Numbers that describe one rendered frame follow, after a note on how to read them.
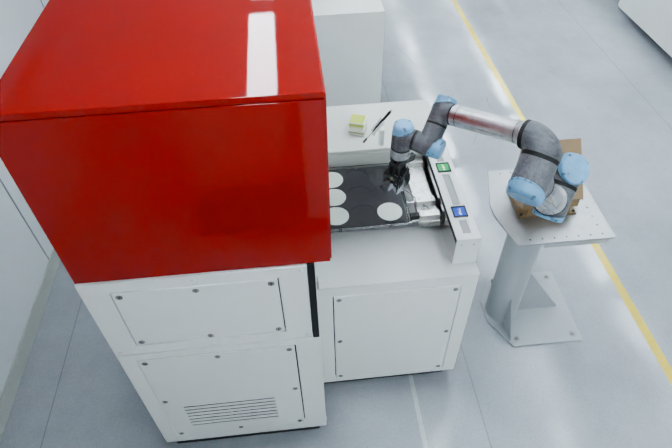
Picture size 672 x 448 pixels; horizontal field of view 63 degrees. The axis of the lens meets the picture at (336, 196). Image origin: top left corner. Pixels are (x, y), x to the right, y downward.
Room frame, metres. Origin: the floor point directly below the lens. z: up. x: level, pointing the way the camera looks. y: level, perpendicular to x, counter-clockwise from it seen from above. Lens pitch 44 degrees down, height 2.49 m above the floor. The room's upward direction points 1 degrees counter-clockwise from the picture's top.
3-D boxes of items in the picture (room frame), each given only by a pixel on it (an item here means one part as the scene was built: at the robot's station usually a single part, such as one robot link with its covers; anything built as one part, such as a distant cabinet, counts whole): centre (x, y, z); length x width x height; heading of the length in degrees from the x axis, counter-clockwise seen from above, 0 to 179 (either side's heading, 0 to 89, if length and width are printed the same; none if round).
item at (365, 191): (1.62, -0.10, 0.90); 0.34 x 0.34 x 0.01; 5
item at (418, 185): (1.66, -0.36, 0.87); 0.36 x 0.08 x 0.03; 5
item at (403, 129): (1.54, -0.25, 1.27); 0.09 x 0.08 x 0.11; 59
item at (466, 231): (1.59, -0.47, 0.89); 0.55 x 0.09 x 0.14; 5
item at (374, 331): (1.71, -0.20, 0.41); 0.97 x 0.64 x 0.82; 5
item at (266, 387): (1.38, 0.45, 0.41); 0.82 x 0.71 x 0.82; 5
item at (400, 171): (1.54, -0.24, 1.11); 0.09 x 0.08 x 0.12; 149
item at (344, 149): (2.02, -0.16, 0.89); 0.62 x 0.35 x 0.14; 95
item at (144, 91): (1.39, 0.42, 1.52); 0.81 x 0.75 x 0.59; 5
